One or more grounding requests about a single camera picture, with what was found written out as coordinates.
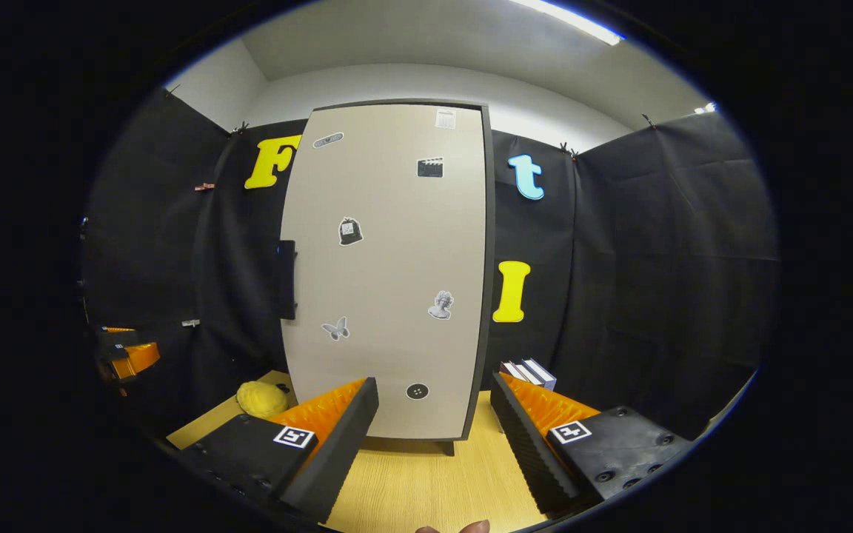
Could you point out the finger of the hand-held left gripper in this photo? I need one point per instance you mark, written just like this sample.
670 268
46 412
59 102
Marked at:
117 338
138 359

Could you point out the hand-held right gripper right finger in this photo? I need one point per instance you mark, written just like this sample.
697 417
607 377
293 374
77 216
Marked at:
526 451

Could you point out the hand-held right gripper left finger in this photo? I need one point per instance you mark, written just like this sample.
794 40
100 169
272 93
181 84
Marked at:
334 459

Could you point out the dark grey cabinet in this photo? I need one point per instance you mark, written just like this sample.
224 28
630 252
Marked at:
491 259

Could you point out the beige cabinet door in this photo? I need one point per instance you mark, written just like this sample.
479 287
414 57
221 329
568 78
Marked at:
397 259

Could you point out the lavender spine book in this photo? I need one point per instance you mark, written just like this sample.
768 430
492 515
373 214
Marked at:
543 376

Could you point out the white spine book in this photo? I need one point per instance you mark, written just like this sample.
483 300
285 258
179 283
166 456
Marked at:
512 372

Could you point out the yellow lemon plush toy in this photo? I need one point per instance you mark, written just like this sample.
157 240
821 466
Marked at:
262 400

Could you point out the black backdrop cloth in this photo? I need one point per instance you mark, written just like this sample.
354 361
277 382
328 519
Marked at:
656 259

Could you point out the small ceiling light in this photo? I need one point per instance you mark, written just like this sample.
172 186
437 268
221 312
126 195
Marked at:
705 108

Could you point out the long ceiling light panel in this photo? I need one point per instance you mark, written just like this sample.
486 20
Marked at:
574 21

